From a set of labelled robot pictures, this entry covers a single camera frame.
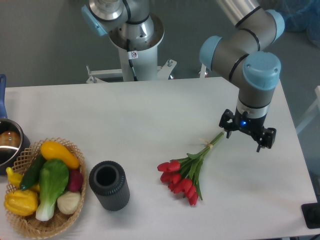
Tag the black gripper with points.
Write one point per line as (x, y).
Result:
(253, 127)

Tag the red tulip bouquet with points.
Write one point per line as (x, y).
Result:
(183, 175)

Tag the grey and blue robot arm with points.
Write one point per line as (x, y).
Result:
(241, 60)

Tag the black device at table edge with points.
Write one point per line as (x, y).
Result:
(311, 214)

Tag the blue plastic bag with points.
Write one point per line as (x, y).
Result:
(301, 16)

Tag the dark grey ribbed vase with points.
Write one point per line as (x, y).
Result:
(108, 182)

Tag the red radish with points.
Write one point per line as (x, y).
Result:
(75, 181)

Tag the white garlic bulb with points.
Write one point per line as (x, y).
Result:
(68, 202)

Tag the yellow squash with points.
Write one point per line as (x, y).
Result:
(52, 150)

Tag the green bok choy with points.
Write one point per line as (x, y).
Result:
(53, 179)

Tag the woven wicker basket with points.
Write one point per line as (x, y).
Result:
(29, 226)

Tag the green cucumber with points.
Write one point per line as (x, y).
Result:
(32, 174)

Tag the yellow bell pepper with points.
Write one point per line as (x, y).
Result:
(21, 203)

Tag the small yellow gourd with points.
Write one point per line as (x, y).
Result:
(15, 179)

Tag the white frame at right edge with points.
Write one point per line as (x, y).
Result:
(312, 111)

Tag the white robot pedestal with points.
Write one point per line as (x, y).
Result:
(137, 46)

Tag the dark pot with blue handle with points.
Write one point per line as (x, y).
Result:
(13, 140)

